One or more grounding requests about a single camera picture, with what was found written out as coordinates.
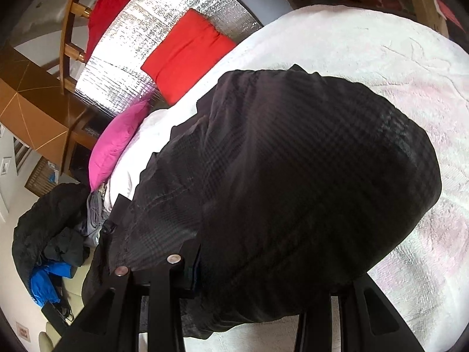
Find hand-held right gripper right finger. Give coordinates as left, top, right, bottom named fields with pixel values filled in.
left=297, top=274, right=426, bottom=352

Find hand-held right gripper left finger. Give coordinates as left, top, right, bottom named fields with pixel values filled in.
left=55, top=240, right=202, bottom=352

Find dark plaid pants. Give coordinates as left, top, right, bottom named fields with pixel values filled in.
left=81, top=64, right=442, bottom=340

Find grey cloth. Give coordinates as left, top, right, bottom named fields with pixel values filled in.
left=79, top=191, right=111, bottom=246

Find blue cloth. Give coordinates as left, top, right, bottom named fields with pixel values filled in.
left=30, top=262, right=76, bottom=307

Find black puffer jacket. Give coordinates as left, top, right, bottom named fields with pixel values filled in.
left=12, top=182, right=92, bottom=301

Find pink cushion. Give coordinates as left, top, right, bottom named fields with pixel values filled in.
left=89, top=99, right=152, bottom=191

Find brown wooden table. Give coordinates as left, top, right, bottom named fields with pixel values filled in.
left=0, top=42, right=111, bottom=177

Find red cushion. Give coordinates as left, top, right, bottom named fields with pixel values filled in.
left=141, top=9, right=237, bottom=105

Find white pink fleece blanket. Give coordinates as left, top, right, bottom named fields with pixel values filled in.
left=104, top=4, right=469, bottom=352

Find silver foil mat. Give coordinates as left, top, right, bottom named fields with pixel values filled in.
left=75, top=0, right=264, bottom=120

